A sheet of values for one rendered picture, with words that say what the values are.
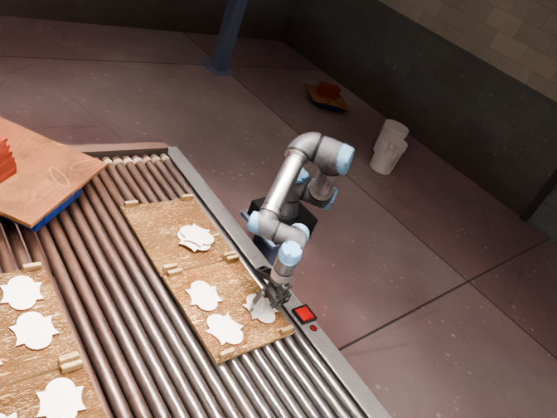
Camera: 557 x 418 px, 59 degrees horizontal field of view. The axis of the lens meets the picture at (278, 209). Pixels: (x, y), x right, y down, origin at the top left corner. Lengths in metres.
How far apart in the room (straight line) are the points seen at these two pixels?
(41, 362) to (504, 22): 5.77
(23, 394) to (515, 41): 5.78
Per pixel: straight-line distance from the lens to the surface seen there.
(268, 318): 1.89
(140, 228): 2.09
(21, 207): 1.96
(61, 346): 1.68
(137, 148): 2.56
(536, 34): 6.25
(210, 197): 2.40
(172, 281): 1.91
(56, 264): 1.93
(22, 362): 1.65
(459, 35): 6.62
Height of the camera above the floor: 2.28
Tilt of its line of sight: 33 degrees down
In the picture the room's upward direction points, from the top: 23 degrees clockwise
